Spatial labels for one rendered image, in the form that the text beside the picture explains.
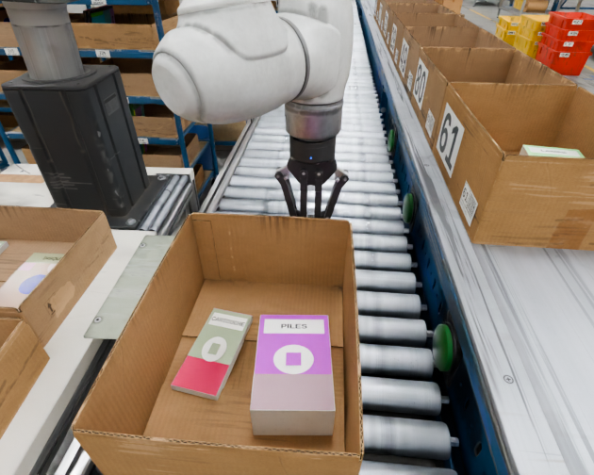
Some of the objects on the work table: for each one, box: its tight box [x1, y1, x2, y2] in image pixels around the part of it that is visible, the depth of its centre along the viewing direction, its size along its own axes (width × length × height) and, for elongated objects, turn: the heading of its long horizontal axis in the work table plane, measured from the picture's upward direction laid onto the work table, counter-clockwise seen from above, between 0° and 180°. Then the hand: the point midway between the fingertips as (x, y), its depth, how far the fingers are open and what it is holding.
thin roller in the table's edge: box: [139, 174, 180, 231], centre depth 104 cm, size 2×28×2 cm, turn 177°
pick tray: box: [0, 205, 117, 348], centre depth 74 cm, size 28×38×10 cm
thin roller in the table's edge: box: [149, 175, 189, 233], centre depth 104 cm, size 2×28×2 cm, turn 177°
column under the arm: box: [1, 64, 170, 230], centre depth 93 cm, size 26×26×33 cm
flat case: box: [0, 253, 65, 311], centre depth 75 cm, size 14×19×2 cm
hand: (310, 234), depth 73 cm, fingers closed
